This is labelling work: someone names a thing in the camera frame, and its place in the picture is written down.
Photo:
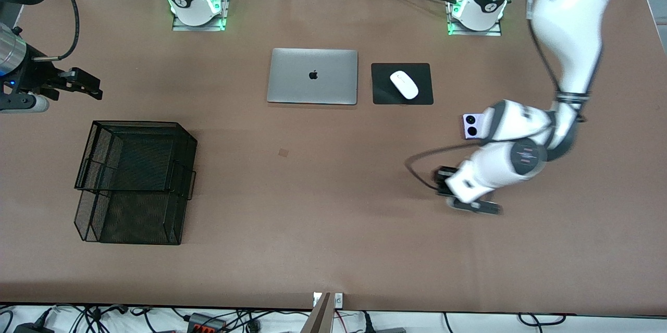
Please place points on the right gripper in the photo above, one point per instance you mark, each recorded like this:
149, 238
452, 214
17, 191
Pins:
32, 75

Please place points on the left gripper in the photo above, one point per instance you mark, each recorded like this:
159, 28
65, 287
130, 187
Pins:
446, 175

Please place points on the lilac flip phone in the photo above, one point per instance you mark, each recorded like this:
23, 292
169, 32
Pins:
466, 124

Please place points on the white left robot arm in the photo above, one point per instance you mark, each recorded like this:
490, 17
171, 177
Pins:
568, 20

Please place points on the white computer mouse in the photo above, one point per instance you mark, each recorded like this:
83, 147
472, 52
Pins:
404, 84

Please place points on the black mesh stacked tray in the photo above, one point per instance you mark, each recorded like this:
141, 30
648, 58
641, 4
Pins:
135, 166

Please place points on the black mouse pad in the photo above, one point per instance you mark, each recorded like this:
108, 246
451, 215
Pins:
383, 93

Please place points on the silver closed laptop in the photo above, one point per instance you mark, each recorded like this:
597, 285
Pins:
292, 77

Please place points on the black plastic box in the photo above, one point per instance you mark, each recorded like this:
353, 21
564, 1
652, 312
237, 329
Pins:
31, 329

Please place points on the black orange power adapter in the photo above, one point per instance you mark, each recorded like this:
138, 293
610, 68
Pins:
206, 325

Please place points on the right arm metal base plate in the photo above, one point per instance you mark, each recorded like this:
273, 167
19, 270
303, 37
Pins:
198, 27

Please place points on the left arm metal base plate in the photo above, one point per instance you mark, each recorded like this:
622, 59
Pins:
474, 33

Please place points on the white metal bracket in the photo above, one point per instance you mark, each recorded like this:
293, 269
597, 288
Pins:
338, 300

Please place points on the grey metal post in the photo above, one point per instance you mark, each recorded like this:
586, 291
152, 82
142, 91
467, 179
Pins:
319, 320

